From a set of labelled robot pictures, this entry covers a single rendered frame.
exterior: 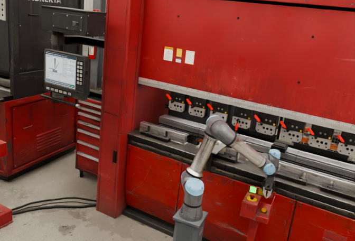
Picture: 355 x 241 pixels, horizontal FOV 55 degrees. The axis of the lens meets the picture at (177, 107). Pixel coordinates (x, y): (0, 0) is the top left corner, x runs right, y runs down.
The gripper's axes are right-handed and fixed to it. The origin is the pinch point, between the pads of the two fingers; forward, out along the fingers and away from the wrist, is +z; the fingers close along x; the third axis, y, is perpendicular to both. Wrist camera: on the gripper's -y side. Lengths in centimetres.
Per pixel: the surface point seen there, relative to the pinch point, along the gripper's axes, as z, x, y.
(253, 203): 5.4, 7.3, -4.7
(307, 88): -72, -10, 40
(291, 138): -33.0, -6.8, 36.4
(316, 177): -7.1, -29.5, 34.3
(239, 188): 15.0, 24.2, 24.3
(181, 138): -5, 85, 43
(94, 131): 25, 198, 64
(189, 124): -9, 89, 69
